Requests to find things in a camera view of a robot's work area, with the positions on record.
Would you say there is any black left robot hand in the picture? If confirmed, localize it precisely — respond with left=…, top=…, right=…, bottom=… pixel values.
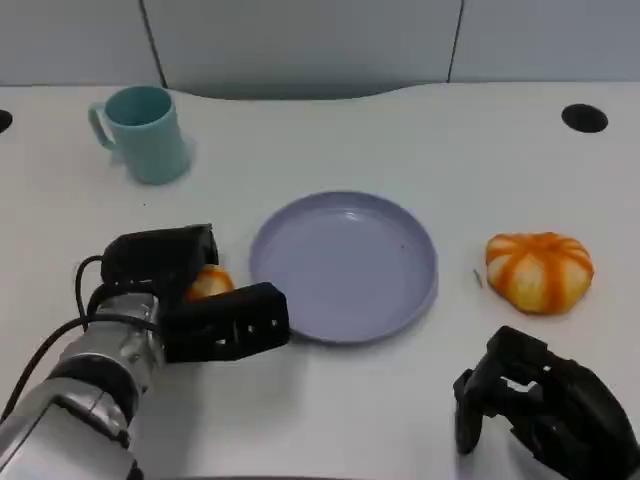
left=100, top=224, right=221, bottom=301

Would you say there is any pale green mug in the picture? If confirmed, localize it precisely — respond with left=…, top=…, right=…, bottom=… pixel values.
left=87, top=85, right=194, bottom=186

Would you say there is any grey desk partition panel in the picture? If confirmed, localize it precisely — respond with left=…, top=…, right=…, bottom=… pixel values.
left=0, top=0, right=169, bottom=87
left=449, top=0, right=640, bottom=84
left=141, top=0, right=466, bottom=100

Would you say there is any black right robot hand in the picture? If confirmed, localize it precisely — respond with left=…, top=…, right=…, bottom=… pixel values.
left=452, top=325, right=637, bottom=474

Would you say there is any orange and white toy bread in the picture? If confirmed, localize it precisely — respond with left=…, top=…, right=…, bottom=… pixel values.
left=184, top=264, right=235, bottom=303
left=485, top=231, right=595, bottom=316

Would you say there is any lilac plate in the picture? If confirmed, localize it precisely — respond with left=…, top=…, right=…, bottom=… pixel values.
left=248, top=190, right=439, bottom=345

